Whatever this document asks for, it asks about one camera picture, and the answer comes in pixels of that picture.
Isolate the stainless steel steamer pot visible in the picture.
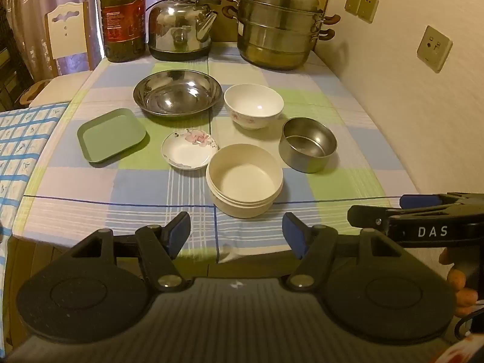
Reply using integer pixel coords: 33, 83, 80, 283
222, 0, 341, 71

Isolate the large stainless steel plate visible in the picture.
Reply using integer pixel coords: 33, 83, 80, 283
132, 69, 223, 117

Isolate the beige wall socket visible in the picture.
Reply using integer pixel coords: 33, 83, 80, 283
417, 26, 453, 73

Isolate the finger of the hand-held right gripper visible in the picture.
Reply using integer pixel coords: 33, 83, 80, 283
399, 192, 484, 210
347, 205, 396, 232

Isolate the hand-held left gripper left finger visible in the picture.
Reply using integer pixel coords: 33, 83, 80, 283
66, 212, 191, 292

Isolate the green square plate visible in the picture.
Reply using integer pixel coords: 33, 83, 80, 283
77, 108, 147, 166

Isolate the cream plastic bowl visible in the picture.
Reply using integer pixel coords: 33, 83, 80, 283
206, 144, 284, 219

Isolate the blue white checked cloth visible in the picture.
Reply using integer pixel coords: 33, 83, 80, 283
0, 103, 70, 243

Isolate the small floral dish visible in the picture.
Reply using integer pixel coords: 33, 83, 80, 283
161, 129, 219, 171

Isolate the stainless steel kettle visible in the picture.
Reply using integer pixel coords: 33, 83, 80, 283
146, 0, 222, 61

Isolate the white wooden chair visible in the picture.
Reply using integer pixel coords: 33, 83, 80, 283
28, 2, 95, 108

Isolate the stainless steel bowl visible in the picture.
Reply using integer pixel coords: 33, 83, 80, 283
279, 117, 338, 174

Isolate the dark shelf rack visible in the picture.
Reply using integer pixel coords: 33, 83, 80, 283
0, 4, 34, 108

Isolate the white floral ceramic bowl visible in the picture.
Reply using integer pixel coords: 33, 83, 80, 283
223, 83, 284, 130

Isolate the cooking oil bottle red label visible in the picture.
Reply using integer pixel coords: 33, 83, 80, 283
99, 0, 147, 63

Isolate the pastel checked tablecloth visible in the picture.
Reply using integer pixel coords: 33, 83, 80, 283
11, 40, 420, 265

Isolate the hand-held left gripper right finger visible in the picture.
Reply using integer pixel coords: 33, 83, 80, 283
283, 212, 413, 292

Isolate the person's right hand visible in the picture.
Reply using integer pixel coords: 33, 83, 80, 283
439, 249, 480, 317

